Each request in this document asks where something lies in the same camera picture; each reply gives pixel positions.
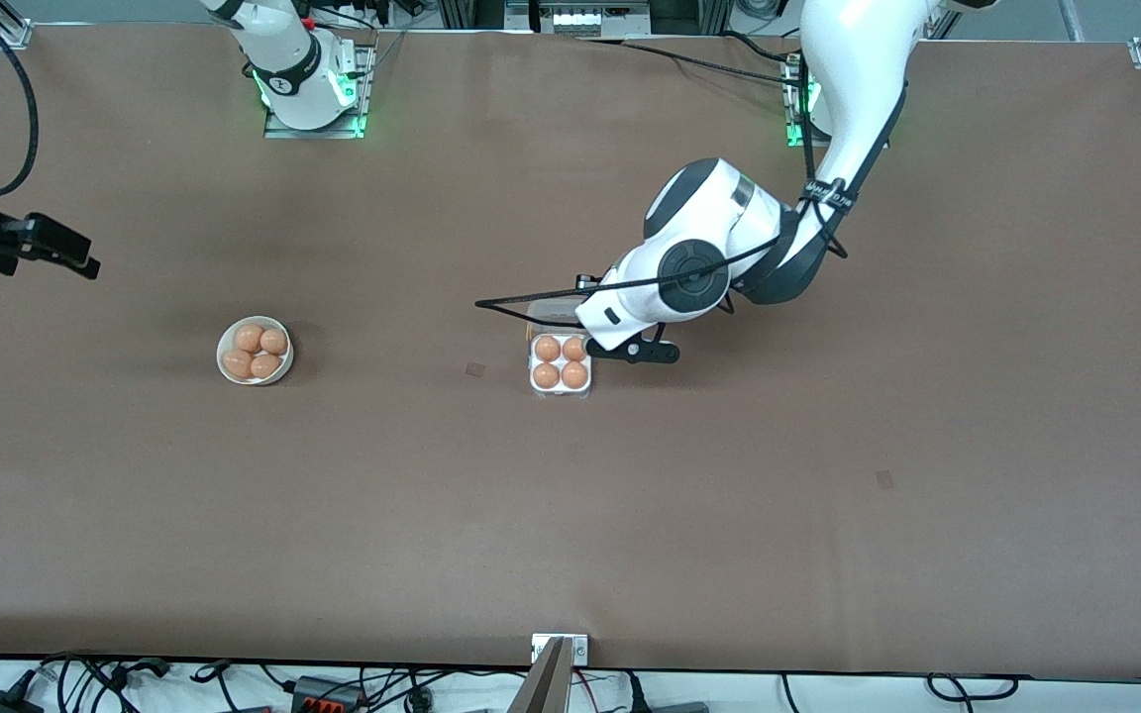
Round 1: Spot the clear plastic egg carton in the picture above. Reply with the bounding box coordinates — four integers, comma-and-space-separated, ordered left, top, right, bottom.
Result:
527, 300, 594, 400

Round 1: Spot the black box with orange clips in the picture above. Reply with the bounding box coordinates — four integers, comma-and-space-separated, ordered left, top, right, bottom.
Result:
291, 676, 365, 713

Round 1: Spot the white bowl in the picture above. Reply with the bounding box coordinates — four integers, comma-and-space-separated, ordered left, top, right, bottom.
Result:
216, 316, 295, 386

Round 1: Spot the grey power strip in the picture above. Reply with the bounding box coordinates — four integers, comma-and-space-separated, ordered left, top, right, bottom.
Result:
539, 0, 653, 39

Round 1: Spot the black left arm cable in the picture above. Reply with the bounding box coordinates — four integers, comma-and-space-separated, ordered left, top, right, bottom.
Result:
474, 59, 913, 328

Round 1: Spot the thick black cable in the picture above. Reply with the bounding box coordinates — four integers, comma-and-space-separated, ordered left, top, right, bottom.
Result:
570, 38, 809, 90
721, 32, 804, 66

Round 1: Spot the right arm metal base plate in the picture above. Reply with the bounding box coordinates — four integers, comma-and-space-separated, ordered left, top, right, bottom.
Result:
263, 45, 370, 140

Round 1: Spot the silver metal bracket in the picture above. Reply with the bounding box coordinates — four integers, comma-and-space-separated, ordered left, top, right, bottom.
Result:
531, 634, 589, 665

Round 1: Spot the grey camera post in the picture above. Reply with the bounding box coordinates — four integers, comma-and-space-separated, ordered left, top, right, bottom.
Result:
509, 637, 573, 713

